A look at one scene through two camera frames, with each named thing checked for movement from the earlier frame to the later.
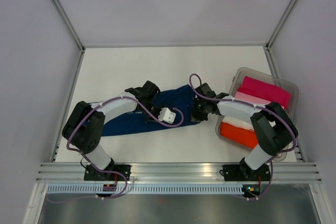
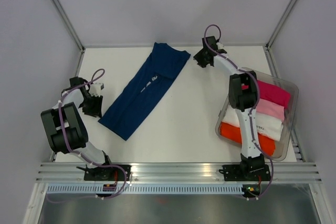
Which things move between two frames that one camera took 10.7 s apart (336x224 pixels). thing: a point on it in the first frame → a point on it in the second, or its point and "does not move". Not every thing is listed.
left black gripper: x=148 y=119 → x=97 y=111
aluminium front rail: x=285 y=172 does not move
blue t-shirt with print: x=175 y=106 → x=142 y=100
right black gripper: x=195 y=116 → x=197 y=57
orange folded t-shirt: x=246 y=137 does not move
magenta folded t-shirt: x=266 y=90 does not move
